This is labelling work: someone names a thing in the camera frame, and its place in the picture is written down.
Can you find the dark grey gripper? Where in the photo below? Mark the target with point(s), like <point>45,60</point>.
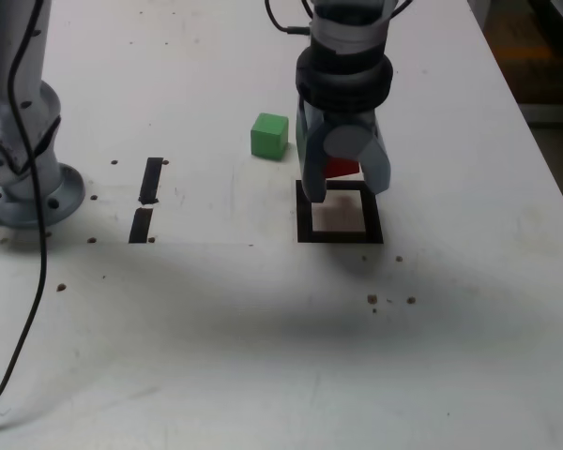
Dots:
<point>347,117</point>

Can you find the red cube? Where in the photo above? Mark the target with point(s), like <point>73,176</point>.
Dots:
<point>340,169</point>

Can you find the green cube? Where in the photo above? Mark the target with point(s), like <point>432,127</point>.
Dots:
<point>267,140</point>

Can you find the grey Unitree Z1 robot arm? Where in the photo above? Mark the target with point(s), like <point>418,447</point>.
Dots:
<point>30,56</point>

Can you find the black tape square outline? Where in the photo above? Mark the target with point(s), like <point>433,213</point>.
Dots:
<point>305,220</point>

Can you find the black tape strip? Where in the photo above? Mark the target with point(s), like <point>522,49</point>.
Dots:
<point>150,180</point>

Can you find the brown wooden shelf unit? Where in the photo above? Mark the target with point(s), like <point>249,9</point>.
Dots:
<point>544,70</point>

